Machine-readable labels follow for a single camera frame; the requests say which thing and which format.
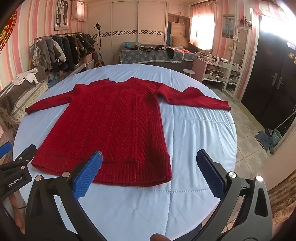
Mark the pile of clothes on sofa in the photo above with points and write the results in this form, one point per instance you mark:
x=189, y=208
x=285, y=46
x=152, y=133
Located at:
x=148, y=47

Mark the garment steamer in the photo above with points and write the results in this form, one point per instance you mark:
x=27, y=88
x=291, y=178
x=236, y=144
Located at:
x=100, y=62

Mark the brown woven rug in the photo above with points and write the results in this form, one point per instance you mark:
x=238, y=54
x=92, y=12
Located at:
x=282, y=199

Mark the black double door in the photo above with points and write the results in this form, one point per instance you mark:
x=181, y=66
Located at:
x=266, y=76

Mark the framed wall picture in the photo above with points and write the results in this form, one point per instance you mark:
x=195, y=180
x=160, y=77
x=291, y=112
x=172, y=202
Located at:
x=61, y=16

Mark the pink cabinet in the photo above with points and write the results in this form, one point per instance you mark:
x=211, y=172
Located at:
x=198, y=67

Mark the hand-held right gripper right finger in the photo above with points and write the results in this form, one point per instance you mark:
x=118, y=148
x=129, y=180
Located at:
x=210, y=173

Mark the person's right hand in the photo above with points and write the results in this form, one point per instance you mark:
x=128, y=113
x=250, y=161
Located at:
x=159, y=238

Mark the light blue bed sheet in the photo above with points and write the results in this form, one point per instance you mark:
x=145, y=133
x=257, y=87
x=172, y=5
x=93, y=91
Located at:
x=185, y=143

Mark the pink window curtain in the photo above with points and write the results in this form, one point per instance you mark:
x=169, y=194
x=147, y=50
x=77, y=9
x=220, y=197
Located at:
x=204, y=25

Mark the white cloth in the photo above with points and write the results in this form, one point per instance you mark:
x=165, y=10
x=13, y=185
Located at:
x=25, y=76

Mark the sofa with blue patterned cover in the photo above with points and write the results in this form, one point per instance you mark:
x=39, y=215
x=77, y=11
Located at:
x=143, y=56

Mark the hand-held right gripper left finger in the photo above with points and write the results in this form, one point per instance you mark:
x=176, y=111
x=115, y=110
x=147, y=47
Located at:
x=89, y=176

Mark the wall poster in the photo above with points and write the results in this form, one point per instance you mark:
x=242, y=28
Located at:
x=228, y=26

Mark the plastic storage boxes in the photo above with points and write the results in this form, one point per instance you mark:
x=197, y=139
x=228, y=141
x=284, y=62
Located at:
x=89, y=61

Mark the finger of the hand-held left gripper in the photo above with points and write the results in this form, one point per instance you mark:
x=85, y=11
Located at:
x=4, y=149
x=25, y=155

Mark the white round stool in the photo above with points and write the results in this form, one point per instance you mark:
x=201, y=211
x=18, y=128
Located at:
x=189, y=71

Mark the white sliding door wardrobe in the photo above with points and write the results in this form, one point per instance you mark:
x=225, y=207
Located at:
x=129, y=18

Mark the red knit sweater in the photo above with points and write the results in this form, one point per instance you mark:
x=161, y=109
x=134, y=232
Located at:
x=111, y=115

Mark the rack of hanging clothes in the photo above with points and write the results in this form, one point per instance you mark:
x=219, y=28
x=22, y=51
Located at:
x=62, y=48

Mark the red wall ornament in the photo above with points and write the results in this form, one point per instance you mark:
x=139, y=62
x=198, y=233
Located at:
x=8, y=30

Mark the small pink curtain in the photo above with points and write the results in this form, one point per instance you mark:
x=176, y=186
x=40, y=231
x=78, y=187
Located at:
x=78, y=10

